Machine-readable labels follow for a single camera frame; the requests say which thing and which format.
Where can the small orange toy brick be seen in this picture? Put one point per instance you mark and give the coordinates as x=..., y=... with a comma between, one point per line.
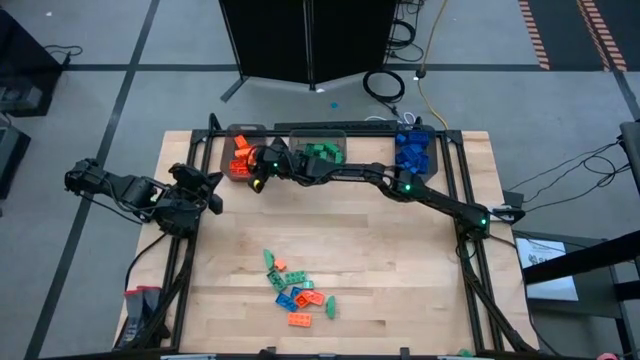
x=280, y=265
x=302, y=300

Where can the dark grey equipment box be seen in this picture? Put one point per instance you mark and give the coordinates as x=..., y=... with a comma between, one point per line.
x=10, y=160

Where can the white paper sheet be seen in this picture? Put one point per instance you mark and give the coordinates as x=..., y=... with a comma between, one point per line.
x=537, y=250

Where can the black folding partition screen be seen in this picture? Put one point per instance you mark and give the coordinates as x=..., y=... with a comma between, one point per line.
x=270, y=40

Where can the clear grey plastic bin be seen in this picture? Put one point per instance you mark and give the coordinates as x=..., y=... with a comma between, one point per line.
x=300, y=137
x=434, y=150
x=235, y=130

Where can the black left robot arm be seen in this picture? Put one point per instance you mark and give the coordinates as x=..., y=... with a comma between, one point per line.
x=125, y=192

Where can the black desk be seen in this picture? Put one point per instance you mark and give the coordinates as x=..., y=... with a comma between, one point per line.
x=25, y=60

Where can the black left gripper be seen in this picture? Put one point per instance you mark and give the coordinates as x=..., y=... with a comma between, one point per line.
x=192, y=185

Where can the small green object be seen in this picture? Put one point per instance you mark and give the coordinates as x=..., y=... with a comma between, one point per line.
x=465, y=352

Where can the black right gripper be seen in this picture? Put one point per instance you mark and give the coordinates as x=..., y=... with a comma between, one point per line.
x=282, y=165

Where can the small blue toy brick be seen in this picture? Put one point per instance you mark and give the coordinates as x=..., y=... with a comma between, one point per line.
x=401, y=139
x=296, y=291

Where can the black metal stand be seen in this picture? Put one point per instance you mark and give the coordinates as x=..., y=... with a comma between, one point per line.
x=575, y=260

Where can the small red object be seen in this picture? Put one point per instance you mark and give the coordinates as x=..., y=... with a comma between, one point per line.
x=607, y=356

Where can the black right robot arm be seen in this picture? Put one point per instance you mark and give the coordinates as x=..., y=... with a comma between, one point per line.
x=440, y=200

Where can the long black flat bar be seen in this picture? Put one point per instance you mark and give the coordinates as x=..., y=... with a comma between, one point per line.
x=335, y=126

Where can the small green toy brick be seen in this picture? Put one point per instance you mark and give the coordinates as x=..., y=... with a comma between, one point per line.
x=308, y=284

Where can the grey red-capped clamp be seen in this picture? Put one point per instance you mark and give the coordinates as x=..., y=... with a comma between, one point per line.
x=132, y=305
x=151, y=300

